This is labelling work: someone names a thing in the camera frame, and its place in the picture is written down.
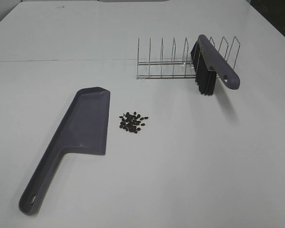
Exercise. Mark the grey brush with black bristles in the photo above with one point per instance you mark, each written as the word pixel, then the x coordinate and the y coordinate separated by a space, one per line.
pixel 209 64

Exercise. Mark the grey plastic dustpan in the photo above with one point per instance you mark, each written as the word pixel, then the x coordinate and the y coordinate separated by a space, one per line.
pixel 83 129

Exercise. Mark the pile of coffee beans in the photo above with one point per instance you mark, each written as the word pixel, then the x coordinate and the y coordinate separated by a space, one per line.
pixel 132 122

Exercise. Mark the metal wire dish rack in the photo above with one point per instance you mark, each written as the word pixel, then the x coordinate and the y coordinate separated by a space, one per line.
pixel 171 67

